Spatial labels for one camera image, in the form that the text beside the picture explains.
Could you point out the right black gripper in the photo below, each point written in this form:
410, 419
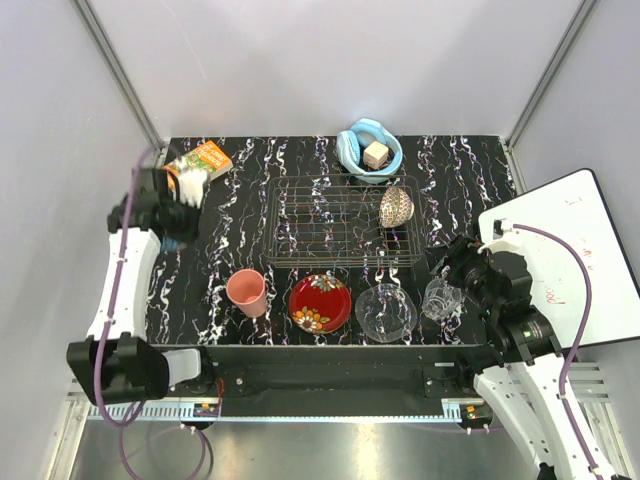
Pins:
459, 251

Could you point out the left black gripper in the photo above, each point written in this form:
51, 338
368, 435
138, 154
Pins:
191, 231

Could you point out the blue triangle patterned bowl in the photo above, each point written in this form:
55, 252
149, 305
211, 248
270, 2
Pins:
171, 245

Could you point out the brown patterned bowl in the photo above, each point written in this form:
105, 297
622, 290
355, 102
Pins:
396, 208

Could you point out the pink plastic cup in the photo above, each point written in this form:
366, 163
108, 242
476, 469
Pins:
246, 289

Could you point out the red floral plate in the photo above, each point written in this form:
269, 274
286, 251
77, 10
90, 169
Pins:
320, 304

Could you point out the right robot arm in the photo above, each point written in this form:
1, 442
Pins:
522, 373

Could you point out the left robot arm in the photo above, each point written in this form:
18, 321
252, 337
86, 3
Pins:
115, 363

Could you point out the clear glass mug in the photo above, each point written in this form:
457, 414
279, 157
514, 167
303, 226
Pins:
440, 299

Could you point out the orange paperback book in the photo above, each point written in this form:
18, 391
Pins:
207, 156

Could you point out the clear glass plate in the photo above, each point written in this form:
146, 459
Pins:
386, 313

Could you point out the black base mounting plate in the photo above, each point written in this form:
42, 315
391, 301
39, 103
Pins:
392, 382

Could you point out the beige wooden cube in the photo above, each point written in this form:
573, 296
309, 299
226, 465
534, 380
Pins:
375, 155

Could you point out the white whiteboard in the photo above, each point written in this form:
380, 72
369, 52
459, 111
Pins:
573, 209

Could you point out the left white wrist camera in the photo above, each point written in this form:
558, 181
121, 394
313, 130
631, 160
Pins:
189, 187

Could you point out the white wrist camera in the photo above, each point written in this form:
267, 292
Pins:
505, 238
189, 187

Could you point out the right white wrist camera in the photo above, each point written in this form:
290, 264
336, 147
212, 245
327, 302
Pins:
505, 238

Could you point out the grey wire dish rack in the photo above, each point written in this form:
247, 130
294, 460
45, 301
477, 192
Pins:
332, 220

